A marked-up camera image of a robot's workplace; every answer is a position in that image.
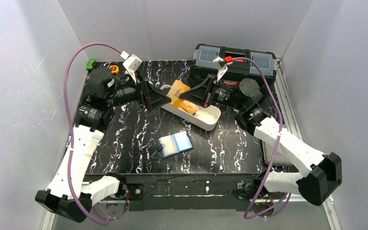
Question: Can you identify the orange card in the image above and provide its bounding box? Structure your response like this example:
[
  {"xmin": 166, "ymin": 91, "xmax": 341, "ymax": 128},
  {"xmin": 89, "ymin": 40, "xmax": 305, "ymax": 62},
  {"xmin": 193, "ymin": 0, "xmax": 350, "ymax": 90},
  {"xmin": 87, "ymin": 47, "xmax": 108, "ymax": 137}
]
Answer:
[{"xmin": 179, "ymin": 100, "xmax": 199, "ymax": 115}]

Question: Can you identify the gold credit card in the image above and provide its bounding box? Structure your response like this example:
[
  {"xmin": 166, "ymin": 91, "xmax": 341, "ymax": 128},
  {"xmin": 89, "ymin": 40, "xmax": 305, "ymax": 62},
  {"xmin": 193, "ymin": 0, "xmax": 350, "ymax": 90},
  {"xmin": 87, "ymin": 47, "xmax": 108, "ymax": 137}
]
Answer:
[
  {"xmin": 163, "ymin": 141, "xmax": 177, "ymax": 155},
  {"xmin": 167, "ymin": 80, "xmax": 190, "ymax": 108}
]

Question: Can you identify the white oblong plastic tray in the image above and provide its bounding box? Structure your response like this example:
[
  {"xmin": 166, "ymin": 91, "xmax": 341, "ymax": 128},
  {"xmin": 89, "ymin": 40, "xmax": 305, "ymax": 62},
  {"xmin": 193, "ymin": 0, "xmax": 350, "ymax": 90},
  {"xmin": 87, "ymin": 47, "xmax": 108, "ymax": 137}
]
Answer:
[{"xmin": 162, "ymin": 103, "xmax": 221, "ymax": 131}]

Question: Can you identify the blue leather card holder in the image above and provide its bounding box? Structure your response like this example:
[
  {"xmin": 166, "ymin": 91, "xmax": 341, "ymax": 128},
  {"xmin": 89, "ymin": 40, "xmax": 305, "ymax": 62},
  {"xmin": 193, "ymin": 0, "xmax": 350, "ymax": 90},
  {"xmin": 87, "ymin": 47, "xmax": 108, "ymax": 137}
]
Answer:
[{"xmin": 157, "ymin": 130, "xmax": 194, "ymax": 159}]

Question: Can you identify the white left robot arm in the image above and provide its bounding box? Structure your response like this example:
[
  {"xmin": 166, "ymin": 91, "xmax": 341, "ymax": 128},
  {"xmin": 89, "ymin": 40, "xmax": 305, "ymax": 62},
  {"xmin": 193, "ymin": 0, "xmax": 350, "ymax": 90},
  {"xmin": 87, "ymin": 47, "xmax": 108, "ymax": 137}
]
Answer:
[{"xmin": 35, "ymin": 67, "xmax": 171, "ymax": 223}]

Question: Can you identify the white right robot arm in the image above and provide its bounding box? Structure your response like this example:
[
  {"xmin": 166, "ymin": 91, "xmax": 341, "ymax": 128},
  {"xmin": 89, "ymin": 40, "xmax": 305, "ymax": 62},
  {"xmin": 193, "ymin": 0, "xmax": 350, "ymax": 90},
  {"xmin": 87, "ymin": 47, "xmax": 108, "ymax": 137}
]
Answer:
[{"xmin": 180, "ymin": 76, "xmax": 342, "ymax": 206}]

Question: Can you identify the black plastic toolbox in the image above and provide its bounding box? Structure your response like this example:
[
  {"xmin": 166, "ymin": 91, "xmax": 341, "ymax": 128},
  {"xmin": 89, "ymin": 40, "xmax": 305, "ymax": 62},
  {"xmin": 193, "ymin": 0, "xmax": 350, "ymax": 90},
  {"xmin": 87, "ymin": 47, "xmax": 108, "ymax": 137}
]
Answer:
[{"xmin": 187, "ymin": 44, "xmax": 277, "ymax": 95}]

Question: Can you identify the yellow tape measure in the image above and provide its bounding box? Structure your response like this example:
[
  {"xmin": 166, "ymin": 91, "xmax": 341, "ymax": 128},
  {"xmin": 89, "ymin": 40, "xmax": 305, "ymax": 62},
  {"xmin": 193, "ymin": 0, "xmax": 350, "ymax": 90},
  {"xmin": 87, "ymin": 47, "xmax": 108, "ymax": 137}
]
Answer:
[{"xmin": 109, "ymin": 65, "xmax": 120, "ymax": 75}]

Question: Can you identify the black marbled table mat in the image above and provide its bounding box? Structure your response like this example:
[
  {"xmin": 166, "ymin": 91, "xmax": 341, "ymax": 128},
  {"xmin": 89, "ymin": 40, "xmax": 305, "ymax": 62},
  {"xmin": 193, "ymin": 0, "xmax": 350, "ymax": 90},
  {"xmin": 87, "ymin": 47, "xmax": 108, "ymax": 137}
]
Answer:
[{"xmin": 58, "ymin": 60, "xmax": 299, "ymax": 175}]

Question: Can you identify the green small object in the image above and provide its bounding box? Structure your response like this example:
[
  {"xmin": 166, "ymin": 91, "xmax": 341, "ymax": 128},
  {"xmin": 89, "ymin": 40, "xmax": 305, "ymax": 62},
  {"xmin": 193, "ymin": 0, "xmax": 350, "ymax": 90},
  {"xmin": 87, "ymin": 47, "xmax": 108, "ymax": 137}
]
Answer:
[{"xmin": 86, "ymin": 59, "xmax": 96, "ymax": 71}]

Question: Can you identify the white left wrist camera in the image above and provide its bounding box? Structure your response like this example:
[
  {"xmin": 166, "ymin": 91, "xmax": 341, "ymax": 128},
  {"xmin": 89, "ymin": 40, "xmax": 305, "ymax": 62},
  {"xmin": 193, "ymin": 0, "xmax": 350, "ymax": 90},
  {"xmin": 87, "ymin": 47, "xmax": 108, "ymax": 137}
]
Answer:
[{"xmin": 123, "ymin": 54, "xmax": 143, "ymax": 84}]

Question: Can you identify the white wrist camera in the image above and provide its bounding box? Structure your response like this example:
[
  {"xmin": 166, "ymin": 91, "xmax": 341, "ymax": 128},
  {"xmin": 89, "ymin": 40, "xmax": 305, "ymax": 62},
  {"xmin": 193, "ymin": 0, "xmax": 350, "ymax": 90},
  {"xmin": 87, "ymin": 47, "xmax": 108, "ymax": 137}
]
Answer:
[
  {"xmin": 213, "ymin": 57, "xmax": 228, "ymax": 82},
  {"xmin": 123, "ymin": 54, "xmax": 143, "ymax": 84}
]

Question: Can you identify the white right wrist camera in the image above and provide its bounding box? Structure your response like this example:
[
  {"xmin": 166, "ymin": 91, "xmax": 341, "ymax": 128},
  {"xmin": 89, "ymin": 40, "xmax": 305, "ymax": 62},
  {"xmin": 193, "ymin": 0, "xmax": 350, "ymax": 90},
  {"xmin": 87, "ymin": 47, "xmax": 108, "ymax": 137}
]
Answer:
[{"xmin": 213, "ymin": 57, "xmax": 228, "ymax": 82}]

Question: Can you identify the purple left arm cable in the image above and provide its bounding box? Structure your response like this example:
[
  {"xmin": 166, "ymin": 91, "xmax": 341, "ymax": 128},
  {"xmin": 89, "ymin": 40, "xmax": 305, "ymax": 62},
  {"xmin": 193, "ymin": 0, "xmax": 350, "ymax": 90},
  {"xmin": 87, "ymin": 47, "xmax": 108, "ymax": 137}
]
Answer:
[{"xmin": 63, "ymin": 43, "xmax": 130, "ymax": 227}]

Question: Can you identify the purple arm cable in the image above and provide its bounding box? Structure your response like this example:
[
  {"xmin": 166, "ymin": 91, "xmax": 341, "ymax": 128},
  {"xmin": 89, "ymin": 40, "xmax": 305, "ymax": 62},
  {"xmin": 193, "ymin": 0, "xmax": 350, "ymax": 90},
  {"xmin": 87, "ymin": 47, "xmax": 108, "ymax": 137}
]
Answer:
[
  {"xmin": 63, "ymin": 43, "xmax": 130, "ymax": 227},
  {"xmin": 224, "ymin": 56, "xmax": 292, "ymax": 220}
]

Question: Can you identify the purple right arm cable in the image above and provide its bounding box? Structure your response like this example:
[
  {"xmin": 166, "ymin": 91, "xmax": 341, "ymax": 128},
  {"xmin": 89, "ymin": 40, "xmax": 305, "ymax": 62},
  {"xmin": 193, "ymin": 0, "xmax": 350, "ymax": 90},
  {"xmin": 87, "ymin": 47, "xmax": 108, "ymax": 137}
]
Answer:
[{"xmin": 224, "ymin": 56, "xmax": 292, "ymax": 220}]

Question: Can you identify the aluminium frame rail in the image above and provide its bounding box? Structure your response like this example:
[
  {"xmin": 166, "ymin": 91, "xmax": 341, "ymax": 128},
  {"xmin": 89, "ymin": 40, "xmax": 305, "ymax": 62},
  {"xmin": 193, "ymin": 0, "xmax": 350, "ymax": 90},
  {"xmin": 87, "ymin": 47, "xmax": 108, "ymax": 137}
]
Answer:
[{"xmin": 39, "ymin": 60, "xmax": 344, "ymax": 230}]

